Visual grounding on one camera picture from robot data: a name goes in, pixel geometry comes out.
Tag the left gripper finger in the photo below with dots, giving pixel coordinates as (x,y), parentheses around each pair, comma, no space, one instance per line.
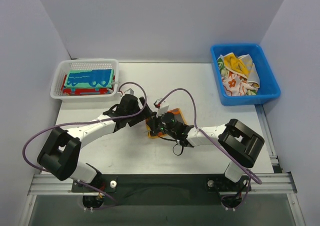
(137,119)
(146,112)

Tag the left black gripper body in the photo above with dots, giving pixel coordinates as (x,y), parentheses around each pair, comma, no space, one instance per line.
(139,115)

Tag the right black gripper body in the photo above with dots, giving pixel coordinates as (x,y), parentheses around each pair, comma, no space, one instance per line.
(153,124)

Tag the grey orange-edged towel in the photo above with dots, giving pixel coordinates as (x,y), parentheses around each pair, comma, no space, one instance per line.
(179,116)

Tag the green teal towel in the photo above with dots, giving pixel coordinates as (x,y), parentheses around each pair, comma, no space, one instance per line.
(97,78)

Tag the red blue tiger towel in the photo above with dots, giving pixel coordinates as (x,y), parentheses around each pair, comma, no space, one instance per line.
(85,91)

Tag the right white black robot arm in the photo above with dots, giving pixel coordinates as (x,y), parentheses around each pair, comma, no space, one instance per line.
(234,139)

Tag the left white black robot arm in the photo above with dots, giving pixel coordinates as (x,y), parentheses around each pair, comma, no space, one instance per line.
(60,153)

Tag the white perforated plastic basket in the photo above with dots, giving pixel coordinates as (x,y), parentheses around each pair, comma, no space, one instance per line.
(83,64)

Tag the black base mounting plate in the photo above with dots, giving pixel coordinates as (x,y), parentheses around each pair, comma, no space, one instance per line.
(163,190)

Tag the white patterned towel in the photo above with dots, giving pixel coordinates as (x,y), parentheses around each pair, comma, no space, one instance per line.
(236,85)

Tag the blue plastic bin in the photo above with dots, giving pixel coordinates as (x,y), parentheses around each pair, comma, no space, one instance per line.
(269,88)

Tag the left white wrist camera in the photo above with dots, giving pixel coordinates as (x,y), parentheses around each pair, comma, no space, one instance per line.
(128,91)

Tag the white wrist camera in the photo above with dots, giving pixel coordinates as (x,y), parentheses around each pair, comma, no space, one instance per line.
(128,91)
(162,107)

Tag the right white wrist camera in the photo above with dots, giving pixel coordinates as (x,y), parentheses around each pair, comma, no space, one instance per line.
(162,107)

